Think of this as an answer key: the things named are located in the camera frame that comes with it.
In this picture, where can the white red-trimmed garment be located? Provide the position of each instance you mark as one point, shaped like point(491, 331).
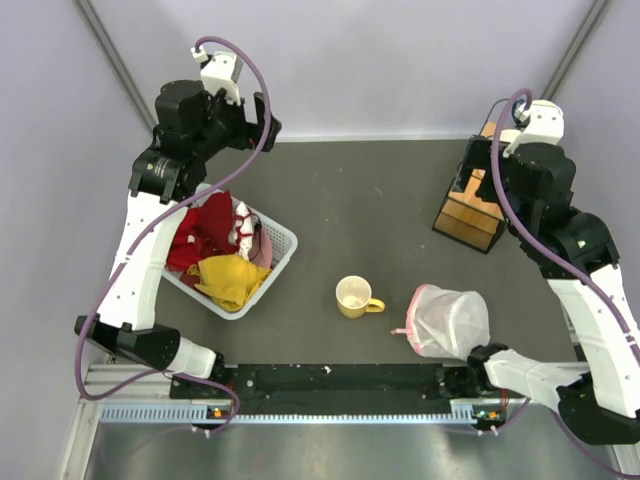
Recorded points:
point(245, 223)

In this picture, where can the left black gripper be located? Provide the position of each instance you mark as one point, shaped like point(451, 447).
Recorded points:
point(248, 135)

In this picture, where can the yellow garment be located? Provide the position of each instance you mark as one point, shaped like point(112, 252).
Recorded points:
point(229, 280)

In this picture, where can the white pink mesh laundry bag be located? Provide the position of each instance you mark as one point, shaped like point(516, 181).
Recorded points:
point(445, 324)

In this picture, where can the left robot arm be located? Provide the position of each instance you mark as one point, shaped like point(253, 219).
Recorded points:
point(194, 124)

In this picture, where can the grey cable duct rail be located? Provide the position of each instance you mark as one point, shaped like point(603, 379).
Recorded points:
point(201, 414)

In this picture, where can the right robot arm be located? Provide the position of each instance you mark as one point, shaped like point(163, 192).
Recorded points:
point(577, 257)

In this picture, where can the red garment in basket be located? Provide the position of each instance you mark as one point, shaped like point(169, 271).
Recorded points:
point(203, 233)

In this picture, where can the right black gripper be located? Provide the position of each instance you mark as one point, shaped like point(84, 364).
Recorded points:
point(476, 156)

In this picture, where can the pink garment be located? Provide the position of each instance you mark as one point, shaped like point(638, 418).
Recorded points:
point(261, 253)

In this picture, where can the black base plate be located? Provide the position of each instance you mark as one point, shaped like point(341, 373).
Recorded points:
point(354, 388)

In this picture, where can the black wire wooden rack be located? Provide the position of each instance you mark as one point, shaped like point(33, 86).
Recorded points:
point(466, 218)

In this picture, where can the yellow mug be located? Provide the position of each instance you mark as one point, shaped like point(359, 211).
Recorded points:
point(354, 297)

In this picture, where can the white plastic laundry basket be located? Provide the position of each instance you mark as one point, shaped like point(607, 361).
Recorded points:
point(284, 243)

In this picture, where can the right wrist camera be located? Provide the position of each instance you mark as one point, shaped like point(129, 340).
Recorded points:
point(542, 122)

